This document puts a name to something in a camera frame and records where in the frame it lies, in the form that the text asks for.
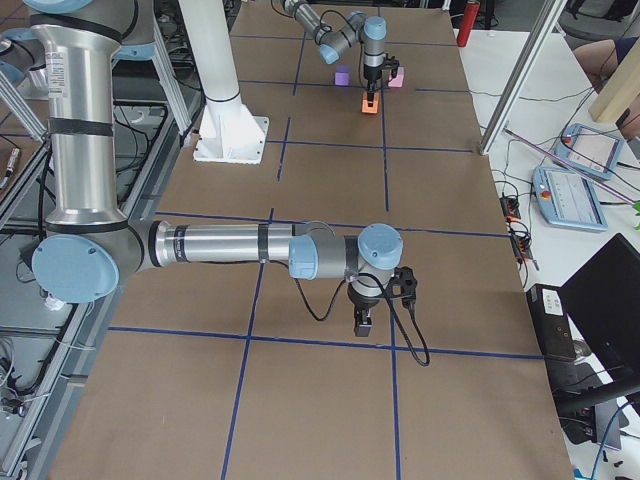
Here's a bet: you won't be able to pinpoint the teach pendant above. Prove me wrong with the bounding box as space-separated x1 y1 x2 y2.
554 123 623 180
532 167 608 232

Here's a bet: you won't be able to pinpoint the wooden beam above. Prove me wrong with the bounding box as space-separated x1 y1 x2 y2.
589 43 639 123

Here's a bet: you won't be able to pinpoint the orange foam cube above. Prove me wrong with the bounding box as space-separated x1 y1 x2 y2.
361 92 380 115

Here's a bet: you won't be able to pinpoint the black laptop computer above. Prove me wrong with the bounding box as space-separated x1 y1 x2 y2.
526 233 639 416

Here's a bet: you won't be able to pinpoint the black orange cable connectors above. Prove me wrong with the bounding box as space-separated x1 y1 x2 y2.
499 194 539 270

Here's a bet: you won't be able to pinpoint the aluminium frame post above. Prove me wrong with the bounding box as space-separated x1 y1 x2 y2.
479 0 566 155

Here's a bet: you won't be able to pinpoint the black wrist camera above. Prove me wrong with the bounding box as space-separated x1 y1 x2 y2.
385 55 400 81
388 266 418 310

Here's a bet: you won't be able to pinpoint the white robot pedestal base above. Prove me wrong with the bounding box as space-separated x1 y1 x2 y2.
179 0 269 164

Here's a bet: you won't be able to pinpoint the light pink foam cube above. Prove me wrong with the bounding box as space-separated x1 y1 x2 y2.
387 67 405 88

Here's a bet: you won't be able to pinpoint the upper teach pendant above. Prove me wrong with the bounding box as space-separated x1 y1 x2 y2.
554 123 623 180

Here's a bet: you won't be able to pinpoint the lower teach pendant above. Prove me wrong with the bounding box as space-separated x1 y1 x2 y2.
532 167 608 232

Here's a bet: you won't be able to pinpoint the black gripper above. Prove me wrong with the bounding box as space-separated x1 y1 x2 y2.
347 284 382 337
362 64 382 106

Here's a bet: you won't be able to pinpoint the person's leg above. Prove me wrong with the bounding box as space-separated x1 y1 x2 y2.
573 36 639 92

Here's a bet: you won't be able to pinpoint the dark purple foam cube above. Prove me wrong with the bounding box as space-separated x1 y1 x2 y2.
334 65 351 87

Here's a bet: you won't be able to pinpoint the red fire extinguisher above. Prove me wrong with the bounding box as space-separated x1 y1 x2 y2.
456 0 480 48

